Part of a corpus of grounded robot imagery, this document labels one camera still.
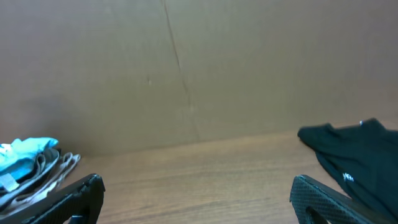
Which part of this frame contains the light blue printed t-shirt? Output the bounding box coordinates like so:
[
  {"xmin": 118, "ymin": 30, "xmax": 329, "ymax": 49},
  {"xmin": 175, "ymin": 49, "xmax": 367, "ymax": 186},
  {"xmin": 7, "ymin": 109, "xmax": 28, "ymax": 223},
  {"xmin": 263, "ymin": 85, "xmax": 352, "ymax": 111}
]
[{"xmin": 1, "ymin": 137, "xmax": 58, "ymax": 192}]

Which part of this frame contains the beige folded garment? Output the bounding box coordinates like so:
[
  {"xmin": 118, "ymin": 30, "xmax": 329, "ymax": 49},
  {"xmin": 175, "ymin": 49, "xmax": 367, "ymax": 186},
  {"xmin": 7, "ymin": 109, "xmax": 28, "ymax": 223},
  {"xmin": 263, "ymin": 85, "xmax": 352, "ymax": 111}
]
[{"xmin": 1, "ymin": 150, "xmax": 81, "ymax": 219}]

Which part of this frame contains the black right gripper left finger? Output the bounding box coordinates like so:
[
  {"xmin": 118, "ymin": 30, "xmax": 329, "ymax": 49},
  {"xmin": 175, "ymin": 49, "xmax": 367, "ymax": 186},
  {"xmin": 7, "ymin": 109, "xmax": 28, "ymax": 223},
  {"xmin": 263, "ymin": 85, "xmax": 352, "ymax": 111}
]
[{"xmin": 0, "ymin": 173, "xmax": 106, "ymax": 224}]

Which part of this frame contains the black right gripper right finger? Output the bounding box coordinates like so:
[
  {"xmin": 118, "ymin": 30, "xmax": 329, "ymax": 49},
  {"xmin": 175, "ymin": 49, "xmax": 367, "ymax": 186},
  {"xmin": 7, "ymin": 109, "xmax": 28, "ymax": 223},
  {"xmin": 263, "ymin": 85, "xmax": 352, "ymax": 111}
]
[{"xmin": 289, "ymin": 175, "xmax": 395, "ymax": 224}]

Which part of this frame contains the black garment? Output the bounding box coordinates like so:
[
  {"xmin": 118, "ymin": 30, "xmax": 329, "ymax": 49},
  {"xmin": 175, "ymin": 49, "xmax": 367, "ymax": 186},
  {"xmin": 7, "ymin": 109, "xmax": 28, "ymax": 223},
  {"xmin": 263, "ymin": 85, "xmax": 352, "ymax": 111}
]
[{"xmin": 297, "ymin": 118, "xmax": 397, "ymax": 221}]

